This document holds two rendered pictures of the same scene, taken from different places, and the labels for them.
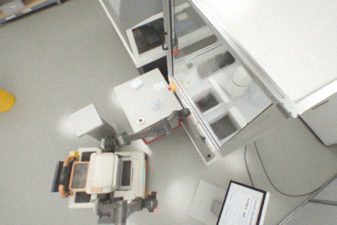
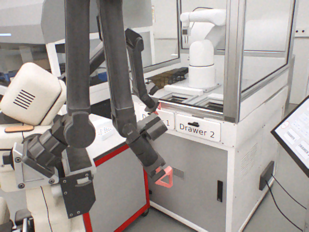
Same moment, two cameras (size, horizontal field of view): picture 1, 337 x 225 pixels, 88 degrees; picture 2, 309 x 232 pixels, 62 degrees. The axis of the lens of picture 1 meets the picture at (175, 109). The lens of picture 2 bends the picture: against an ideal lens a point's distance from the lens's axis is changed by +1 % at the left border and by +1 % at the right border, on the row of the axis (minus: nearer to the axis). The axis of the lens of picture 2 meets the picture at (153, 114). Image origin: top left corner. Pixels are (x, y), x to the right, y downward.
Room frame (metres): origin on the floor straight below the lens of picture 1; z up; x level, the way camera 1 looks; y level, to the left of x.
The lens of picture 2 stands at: (-0.80, 0.44, 1.51)
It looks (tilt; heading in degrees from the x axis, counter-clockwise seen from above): 21 degrees down; 339
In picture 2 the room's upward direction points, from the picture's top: 4 degrees counter-clockwise
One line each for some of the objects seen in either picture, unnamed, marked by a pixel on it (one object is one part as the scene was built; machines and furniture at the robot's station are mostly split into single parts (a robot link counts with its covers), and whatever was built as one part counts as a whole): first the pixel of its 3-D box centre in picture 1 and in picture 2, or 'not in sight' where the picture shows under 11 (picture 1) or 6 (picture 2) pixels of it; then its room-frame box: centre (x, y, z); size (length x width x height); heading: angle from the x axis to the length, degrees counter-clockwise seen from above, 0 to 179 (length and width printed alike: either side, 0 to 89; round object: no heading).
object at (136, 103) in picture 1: (151, 110); (93, 180); (0.90, 0.32, 0.38); 0.62 x 0.58 x 0.76; 27
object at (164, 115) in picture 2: (189, 111); (156, 117); (0.68, -0.14, 0.87); 0.29 x 0.02 x 0.11; 27
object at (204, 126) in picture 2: (205, 138); (197, 127); (0.40, -0.28, 0.87); 0.29 x 0.02 x 0.11; 27
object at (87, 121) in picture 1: (99, 129); not in sight; (0.66, 0.97, 0.38); 0.30 x 0.30 x 0.76; 31
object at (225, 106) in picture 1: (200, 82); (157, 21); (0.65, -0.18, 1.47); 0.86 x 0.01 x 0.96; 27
